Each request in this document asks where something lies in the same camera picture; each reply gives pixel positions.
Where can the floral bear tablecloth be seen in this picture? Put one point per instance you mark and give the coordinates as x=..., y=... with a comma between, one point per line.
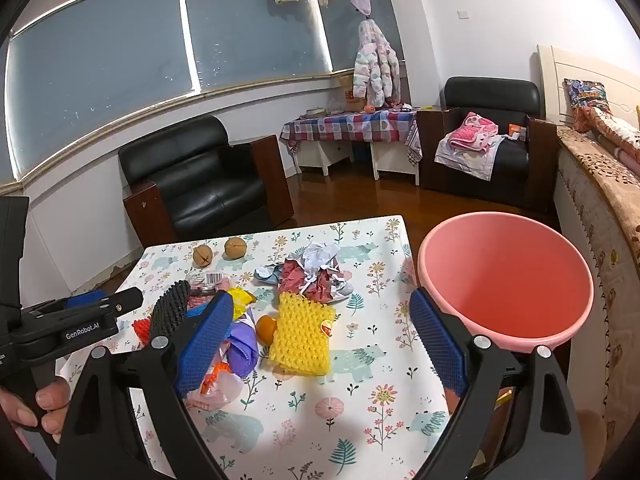
x=310, y=425

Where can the orange peel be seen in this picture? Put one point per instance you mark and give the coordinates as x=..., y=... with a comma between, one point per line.
x=266, y=329

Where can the red white crumpled paper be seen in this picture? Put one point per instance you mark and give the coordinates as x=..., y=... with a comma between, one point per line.
x=295, y=275

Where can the orange white plastic wrapper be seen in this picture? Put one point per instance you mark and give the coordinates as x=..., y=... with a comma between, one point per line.
x=225, y=387

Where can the person's left hand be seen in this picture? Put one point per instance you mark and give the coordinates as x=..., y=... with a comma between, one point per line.
x=52, y=397

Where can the small orange packet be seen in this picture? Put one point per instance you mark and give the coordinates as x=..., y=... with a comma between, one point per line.
x=518, y=132

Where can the blue white wrapper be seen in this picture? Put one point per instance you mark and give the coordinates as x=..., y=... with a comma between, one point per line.
x=265, y=274

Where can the orange floral quilt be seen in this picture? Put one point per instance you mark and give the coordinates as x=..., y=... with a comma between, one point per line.
x=615, y=130

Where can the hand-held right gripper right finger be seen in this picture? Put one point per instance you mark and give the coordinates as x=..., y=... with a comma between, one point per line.
x=440, y=345

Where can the clear red-printed snack wrapper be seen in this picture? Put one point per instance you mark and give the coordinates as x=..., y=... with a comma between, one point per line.
x=215, y=280

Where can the cardboard box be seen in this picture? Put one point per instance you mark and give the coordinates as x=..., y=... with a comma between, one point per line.
x=347, y=92

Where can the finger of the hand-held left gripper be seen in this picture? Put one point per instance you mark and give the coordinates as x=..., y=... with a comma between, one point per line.
x=95, y=322
x=85, y=299

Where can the grey window blind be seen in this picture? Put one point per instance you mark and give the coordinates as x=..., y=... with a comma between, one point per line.
x=340, y=40
x=100, y=85
x=250, y=25

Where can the purple wrapper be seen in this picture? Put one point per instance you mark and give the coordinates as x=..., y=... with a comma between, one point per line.
x=242, y=355

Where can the brown walnut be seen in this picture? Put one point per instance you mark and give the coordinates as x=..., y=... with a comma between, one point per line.
x=235, y=247
x=203, y=255

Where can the yellow foam fruit net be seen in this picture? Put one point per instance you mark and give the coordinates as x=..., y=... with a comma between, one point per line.
x=300, y=335

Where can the cream bed headboard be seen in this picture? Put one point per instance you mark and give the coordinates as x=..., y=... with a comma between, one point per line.
x=565, y=67

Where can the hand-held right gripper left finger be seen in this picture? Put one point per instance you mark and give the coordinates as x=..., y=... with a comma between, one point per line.
x=205, y=345

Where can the black leather armchair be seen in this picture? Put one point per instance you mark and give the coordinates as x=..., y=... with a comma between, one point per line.
x=200, y=185
x=490, y=92

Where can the white printed cloth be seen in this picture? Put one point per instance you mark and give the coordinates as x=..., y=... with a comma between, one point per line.
x=475, y=162

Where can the white side cabinet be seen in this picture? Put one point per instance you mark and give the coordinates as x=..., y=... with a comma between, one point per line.
x=395, y=160
x=325, y=155

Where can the yellow packet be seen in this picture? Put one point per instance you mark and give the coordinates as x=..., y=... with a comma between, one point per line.
x=502, y=396

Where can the side table with plaid cloth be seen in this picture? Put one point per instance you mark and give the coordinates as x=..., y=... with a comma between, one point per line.
x=350, y=125

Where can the colourful cartoon pillow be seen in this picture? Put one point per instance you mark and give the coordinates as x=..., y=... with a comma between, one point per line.
x=585, y=100

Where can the pink plastic bucket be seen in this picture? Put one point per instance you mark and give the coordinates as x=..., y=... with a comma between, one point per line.
x=505, y=280

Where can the pink folded clothes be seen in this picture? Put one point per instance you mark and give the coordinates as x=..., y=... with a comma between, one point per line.
x=472, y=132

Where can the red foam net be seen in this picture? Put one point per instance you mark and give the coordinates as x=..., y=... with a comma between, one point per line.
x=142, y=331

